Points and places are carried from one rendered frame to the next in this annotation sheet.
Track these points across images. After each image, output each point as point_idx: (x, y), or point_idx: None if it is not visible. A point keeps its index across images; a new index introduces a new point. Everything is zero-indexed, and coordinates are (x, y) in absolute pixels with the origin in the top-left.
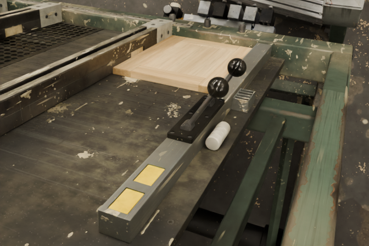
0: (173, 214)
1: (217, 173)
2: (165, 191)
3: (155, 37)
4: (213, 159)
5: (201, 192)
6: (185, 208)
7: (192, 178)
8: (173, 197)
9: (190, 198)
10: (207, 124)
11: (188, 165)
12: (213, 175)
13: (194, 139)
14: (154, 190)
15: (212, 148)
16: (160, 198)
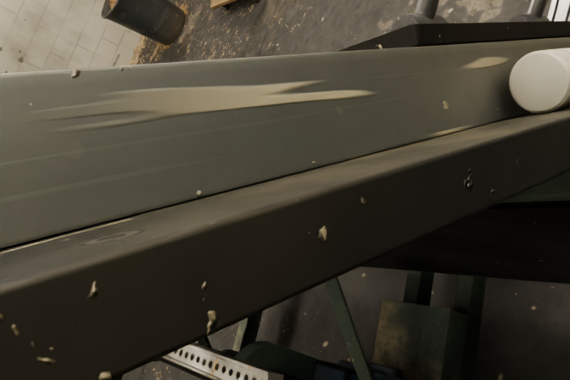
0: (181, 216)
1: (566, 148)
2: (213, 151)
3: None
4: (544, 117)
5: (435, 154)
6: (282, 195)
7: (415, 148)
8: (263, 186)
9: (349, 173)
10: (511, 41)
11: (416, 136)
12: (531, 131)
13: (430, 36)
14: (65, 69)
15: (542, 103)
16: (167, 170)
